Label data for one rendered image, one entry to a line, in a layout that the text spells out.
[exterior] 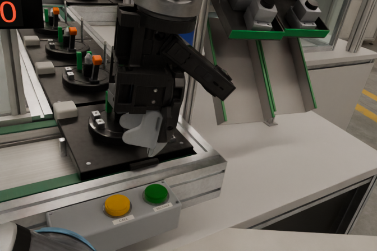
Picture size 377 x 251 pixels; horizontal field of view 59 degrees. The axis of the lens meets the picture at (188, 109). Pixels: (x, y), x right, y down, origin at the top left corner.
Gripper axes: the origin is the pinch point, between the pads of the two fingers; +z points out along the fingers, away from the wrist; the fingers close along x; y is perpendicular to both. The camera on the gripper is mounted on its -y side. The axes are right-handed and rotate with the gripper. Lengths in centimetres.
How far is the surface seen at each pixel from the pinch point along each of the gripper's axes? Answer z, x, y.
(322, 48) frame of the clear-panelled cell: 24, -113, -126
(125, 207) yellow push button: 12.3, 0.0, 3.0
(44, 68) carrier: 16, -54, 19
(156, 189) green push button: 12.3, -3.2, -2.7
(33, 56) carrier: 19, -67, 23
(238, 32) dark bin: -10.3, -23.6, -20.5
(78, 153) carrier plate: 14.3, -15.5, 10.1
